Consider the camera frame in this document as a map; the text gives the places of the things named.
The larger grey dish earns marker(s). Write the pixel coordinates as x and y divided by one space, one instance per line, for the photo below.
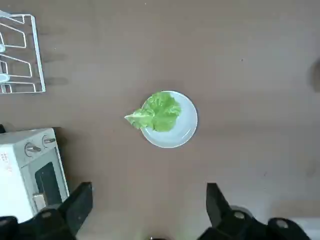
185 125

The white toaster oven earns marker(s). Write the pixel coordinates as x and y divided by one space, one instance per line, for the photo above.
17 175

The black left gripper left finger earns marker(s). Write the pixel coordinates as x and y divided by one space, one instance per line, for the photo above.
75 207

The green lettuce leaf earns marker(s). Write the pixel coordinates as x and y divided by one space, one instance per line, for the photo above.
160 112

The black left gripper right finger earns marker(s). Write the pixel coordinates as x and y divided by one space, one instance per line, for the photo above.
220 212

